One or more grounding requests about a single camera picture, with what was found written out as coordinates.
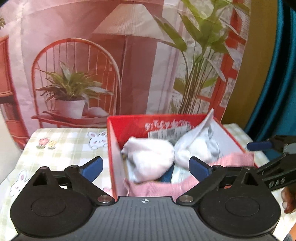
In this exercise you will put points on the dark blue cloth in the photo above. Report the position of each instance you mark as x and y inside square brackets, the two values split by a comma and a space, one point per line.
[166, 176]

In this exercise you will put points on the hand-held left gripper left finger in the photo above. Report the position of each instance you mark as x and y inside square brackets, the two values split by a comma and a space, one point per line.
[91, 169]

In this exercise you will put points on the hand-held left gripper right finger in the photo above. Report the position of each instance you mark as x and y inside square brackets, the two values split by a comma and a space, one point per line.
[198, 169]

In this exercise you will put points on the green checked bunny tablecloth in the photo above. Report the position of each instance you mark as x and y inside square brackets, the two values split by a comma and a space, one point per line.
[57, 143]

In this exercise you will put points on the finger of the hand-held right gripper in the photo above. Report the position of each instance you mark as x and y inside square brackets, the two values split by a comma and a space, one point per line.
[259, 146]

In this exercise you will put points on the light blue cloth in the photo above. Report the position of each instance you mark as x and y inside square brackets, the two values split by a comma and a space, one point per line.
[181, 172]

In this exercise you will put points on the printed room scene backdrop cloth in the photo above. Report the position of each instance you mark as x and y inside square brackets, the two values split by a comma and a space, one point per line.
[138, 69]

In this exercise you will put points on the white grey sock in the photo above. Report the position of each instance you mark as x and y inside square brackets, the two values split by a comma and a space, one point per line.
[194, 143]

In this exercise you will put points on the person's right hand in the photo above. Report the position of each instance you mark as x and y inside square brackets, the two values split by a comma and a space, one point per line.
[290, 199]

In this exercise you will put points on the teal curtain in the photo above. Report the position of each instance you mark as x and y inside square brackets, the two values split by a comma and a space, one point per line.
[277, 81]

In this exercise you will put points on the pink knit cloth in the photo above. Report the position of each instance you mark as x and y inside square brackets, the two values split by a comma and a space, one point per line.
[150, 188]

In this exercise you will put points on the red cardboard box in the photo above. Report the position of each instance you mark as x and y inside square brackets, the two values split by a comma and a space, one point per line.
[129, 127]

